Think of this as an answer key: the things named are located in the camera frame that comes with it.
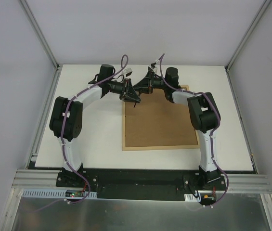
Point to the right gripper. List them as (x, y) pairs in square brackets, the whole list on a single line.
[(149, 80)]

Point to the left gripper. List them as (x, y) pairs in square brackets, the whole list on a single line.
[(126, 88)]

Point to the wooden picture frame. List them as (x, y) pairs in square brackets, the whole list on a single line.
[(157, 124)]

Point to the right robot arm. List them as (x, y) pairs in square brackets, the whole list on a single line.
[(203, 112)]

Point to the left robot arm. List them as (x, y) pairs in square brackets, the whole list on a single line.
[(67, 113)]

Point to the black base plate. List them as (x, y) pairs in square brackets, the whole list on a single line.
[(139, 184)]

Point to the right white cable duct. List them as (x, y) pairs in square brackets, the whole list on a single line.
[(192, 198)]

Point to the white cable duct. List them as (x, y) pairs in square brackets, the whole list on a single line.
[(192, 198), (58, 194)]

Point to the left aluminium corner post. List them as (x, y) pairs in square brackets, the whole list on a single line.
[(32, 20)]

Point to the aluminium corner post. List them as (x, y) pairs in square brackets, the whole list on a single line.
[(32, 20), (255, 21)]

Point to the aluminium rail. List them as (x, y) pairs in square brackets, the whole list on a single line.
[(37, 179)]

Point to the left white cable duct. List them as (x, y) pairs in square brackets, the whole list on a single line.
[(58, 194)]

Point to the right aluminium corner post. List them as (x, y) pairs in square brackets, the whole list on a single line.
[(255, 21)]

